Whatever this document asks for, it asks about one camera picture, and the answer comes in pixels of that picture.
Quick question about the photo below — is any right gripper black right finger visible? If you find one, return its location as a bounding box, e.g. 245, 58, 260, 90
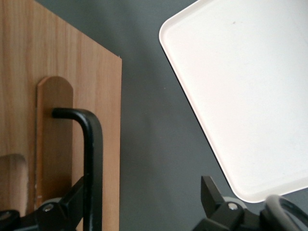
192, 175, 263, 231

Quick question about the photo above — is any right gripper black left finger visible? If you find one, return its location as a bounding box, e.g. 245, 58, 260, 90
0, 177, 85, 231

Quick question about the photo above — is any black metal drawer handle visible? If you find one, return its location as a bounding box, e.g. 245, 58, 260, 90
51, 107, 103, 231

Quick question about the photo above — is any beige rectangular tray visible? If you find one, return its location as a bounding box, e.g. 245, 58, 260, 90
158, 0, 308, 204

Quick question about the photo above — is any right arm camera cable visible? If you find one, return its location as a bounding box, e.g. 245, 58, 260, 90
259, 194, 308, 231

